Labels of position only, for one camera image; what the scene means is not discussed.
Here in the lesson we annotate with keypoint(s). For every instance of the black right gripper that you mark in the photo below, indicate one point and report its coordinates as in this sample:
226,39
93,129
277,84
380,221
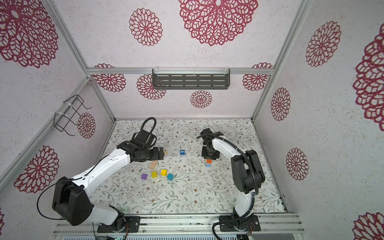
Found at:
203,154

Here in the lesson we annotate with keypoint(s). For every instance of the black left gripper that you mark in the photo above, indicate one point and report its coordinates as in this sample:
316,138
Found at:
156,156

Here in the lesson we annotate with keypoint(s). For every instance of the teal wood cube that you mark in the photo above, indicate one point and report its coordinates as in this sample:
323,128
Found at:
170,177

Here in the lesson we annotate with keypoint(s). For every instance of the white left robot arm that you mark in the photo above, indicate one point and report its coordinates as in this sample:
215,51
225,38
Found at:
72,196

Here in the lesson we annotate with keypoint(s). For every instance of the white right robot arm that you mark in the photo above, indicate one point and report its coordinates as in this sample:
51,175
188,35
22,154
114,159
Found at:
247,171

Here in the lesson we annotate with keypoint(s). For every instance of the natural wood rectangular block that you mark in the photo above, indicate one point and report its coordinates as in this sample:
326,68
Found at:
153,165

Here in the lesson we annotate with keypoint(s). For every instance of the yellow-green wood cube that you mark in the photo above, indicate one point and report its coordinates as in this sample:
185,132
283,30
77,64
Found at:
154,175

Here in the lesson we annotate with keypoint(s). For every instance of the yellow wood cube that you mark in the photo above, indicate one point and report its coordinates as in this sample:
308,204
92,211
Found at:
163,172

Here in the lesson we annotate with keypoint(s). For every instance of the dark grey wall shelf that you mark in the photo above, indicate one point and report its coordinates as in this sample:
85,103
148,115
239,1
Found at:
195,80

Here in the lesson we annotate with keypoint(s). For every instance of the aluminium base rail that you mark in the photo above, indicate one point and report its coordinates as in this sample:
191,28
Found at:
195,224

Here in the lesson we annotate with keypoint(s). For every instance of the black wire wall basket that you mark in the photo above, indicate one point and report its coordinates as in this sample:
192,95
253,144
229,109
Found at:
69,113

